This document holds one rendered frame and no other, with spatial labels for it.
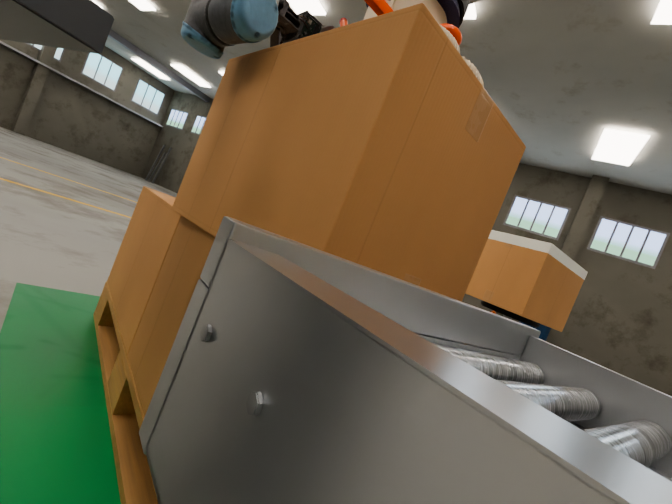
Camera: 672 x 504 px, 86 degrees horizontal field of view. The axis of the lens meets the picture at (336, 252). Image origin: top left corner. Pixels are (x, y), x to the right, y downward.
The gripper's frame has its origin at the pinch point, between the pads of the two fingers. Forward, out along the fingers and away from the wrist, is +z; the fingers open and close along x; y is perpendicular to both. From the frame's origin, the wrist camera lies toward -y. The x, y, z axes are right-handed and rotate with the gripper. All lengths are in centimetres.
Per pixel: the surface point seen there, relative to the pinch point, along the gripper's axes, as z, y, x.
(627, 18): 354, -68, 290
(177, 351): -38, 62, -59
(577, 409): 12, 80, -55
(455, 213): 3, 56, -33
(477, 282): 147, -7, -37
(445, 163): -5, 56, -27
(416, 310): -11, 65, -50
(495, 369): 5, 71, -54
